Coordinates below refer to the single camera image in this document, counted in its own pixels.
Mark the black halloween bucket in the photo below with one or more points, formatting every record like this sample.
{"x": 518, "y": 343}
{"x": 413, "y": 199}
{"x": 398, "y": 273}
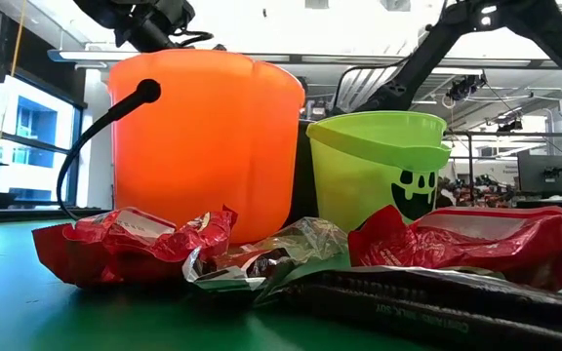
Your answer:
{"x": 305, "y": 185}

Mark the green ghost face bucket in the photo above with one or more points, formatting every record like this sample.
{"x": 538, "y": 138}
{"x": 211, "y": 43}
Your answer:
{"x": 354, "y": 185}

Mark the black computer monitor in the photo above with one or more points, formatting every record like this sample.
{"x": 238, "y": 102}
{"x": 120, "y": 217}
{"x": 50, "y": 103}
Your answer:
{"x": 534, "y": 173}

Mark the large brown Hershey's bar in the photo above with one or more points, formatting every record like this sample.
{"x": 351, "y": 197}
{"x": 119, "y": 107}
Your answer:
{"x": 432, "y": 312}

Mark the red KitKat wrapper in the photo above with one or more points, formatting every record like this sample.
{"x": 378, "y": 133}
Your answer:
{"x": 91, "y": 253}
{"x": 432, "y": 248}
{"x": 203, "y": 234}

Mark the cluttered workbench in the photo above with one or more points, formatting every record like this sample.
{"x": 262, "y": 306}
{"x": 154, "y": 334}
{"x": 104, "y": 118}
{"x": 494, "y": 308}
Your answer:
{"x": 486, "y": 192}

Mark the orange plastic bucket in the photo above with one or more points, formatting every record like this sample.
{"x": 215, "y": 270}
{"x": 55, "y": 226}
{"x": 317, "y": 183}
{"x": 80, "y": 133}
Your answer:
{"x": 203, "y": 146}

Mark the large window with dark frame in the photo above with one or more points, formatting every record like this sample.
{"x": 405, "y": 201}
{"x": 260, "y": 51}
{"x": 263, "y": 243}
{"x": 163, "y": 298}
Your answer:
{"x": 32, "y": 127}

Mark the silver ventilation ducts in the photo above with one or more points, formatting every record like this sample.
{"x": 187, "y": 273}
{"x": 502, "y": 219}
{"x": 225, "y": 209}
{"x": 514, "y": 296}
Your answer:
{"x": 359, "y": 85}

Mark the long horizontal light bar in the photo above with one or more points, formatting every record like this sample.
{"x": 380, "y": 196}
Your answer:
{"x": 310, "y": 60}

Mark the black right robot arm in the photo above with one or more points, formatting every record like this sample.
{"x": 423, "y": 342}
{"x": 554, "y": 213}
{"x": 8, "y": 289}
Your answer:
{"x": 427, "y": 53}

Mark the black ceiling-mounted camera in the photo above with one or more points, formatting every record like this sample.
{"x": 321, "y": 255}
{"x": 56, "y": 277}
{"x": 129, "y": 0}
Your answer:
{"x": 464, "y": 88}

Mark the silver brown Hershey's bar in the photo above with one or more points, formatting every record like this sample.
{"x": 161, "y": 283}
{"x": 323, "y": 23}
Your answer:
{"x": 242, "y": 268}

